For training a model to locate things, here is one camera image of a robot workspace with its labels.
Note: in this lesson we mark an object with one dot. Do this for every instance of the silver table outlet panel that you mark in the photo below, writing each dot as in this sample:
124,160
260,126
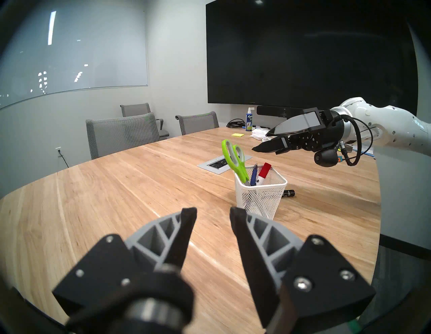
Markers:
215,165

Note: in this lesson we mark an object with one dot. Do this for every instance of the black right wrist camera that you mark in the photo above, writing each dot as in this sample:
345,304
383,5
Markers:
326,157

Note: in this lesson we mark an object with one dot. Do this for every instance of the whiteboard cleaner spray bottle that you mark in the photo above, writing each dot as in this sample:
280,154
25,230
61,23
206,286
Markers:
249,121

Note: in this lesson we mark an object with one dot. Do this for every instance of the white mesh pen holder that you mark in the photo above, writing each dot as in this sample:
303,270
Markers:
259,202

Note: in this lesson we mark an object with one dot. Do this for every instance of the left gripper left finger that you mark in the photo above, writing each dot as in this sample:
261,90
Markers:
111,266

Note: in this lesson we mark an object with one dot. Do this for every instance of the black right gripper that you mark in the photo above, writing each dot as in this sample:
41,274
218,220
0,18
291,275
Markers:
328,133

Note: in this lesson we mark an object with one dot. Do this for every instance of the grey mesh-back chair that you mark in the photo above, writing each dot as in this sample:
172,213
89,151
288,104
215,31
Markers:
197,123
121,134

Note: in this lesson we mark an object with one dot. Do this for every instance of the flat blue object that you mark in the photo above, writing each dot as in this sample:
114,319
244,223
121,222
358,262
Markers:
368,155

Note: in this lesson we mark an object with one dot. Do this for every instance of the plain glass wall whiteboard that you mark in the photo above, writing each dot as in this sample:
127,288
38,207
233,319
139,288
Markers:
84,50

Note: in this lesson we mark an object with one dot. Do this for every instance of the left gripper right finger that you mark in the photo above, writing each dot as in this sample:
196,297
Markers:
303,282

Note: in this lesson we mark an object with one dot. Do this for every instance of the grey armrest office chair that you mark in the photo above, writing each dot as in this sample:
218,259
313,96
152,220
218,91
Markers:
136,109

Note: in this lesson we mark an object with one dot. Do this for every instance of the white crumpled tissue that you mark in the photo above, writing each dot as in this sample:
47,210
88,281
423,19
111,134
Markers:
261,132

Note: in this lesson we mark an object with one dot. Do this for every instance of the large black wall screen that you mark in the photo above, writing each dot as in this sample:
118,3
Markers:
303,50

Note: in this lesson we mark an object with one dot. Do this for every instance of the blue pen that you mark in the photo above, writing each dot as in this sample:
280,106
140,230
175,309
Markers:
254,173

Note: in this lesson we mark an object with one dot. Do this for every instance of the red-capped white marker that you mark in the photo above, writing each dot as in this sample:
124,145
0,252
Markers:
265,168

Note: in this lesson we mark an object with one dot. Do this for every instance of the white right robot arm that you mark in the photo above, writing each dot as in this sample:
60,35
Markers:
394,124

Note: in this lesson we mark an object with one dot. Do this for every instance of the black permanent marker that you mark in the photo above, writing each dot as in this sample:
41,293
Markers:
289,193

